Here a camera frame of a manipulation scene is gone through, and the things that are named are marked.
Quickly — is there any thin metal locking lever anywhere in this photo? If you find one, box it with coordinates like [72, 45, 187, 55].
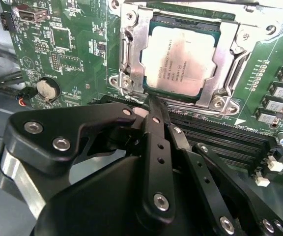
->
[224, 44, 252, 95]

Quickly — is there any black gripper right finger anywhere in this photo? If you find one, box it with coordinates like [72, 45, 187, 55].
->
[159, 97, 283, 236]

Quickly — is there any silver CPU green edge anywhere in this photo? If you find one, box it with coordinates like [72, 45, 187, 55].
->
[141, 18, 222, 104]

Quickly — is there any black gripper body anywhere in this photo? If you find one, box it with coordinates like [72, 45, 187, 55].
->
[33, 156, 217, 236]

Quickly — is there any metal socket cover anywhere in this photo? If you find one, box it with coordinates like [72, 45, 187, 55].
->
[129, 7, 239, 110]

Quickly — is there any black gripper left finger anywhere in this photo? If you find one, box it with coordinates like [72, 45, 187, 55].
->
[0, 96, 181, 226]

